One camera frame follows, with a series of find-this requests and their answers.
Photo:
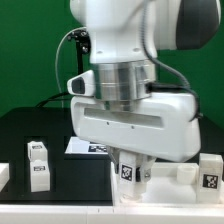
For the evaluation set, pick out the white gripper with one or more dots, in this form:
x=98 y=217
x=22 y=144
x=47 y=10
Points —
x=161 y=126

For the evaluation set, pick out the white square tabletop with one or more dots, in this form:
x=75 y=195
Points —
x=171 y=184

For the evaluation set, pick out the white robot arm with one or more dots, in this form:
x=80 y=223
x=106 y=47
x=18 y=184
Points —
x=125 y=37

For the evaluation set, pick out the white tag sheet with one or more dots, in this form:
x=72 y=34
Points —
x=78 y=146

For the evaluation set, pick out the white left fence block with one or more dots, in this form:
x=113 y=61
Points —
x=4 y=175

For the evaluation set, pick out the white front fence bar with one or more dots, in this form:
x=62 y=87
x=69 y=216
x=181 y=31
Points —
x=35 y=214

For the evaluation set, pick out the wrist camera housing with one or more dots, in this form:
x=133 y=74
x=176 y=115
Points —
x=82 y=85

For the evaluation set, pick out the black camera on stand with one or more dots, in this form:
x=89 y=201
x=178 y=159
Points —
x=83 y=45

